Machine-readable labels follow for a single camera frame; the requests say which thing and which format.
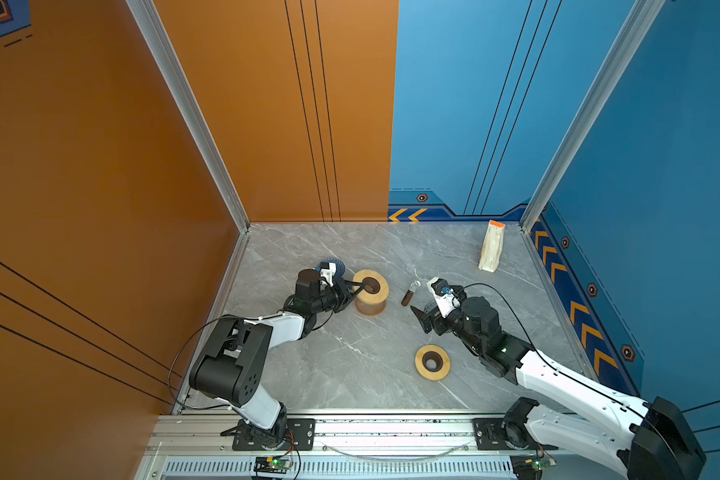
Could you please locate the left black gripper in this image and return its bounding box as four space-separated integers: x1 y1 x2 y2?
310 279 363 317

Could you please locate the wooden dripper ring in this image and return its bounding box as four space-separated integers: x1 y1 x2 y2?
351 269 391 307
413 344 452 382

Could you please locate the coffee filter bag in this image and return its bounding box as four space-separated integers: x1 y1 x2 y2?
478 220 506 272

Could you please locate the blue glass dripper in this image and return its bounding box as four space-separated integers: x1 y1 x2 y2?
316 257 346 276

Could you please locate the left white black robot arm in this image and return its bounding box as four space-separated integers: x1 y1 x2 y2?
189 263 380 449

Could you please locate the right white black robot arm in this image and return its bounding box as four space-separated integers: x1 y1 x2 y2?
412 295 707 479

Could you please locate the amber glass pitcher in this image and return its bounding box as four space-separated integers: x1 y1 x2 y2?
354 299 386 316

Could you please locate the right circuit board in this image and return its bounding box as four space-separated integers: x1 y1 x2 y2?
510 456 557 480

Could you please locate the circuit board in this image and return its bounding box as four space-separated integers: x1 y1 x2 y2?
510 456 557 480
253 456 294 477

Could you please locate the left circuit board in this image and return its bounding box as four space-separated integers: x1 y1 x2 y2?
253 456 294 477

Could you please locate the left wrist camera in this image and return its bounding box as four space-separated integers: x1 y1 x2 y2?
317 261 338 286

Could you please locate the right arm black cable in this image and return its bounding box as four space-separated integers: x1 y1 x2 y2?
458 282 667 433

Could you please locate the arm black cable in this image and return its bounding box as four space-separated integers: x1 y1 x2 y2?
167 311 289 412
458 282 667 433

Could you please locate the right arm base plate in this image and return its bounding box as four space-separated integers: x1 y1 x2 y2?
472 417 541 451

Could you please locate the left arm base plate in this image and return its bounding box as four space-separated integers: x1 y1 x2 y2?
232 417 316 452

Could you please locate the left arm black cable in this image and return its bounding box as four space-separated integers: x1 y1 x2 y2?
167 311 289 412

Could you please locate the aluminium front rail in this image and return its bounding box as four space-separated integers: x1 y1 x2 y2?
134 411 618 479

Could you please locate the right aluminium corner post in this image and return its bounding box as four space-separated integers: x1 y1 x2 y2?
519 0 665 234

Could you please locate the aluminium corner post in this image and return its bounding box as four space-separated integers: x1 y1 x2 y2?
126 0 250 234
519 0 665 234

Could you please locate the left aluminium corner post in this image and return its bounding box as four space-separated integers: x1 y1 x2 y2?
126 0 250 234

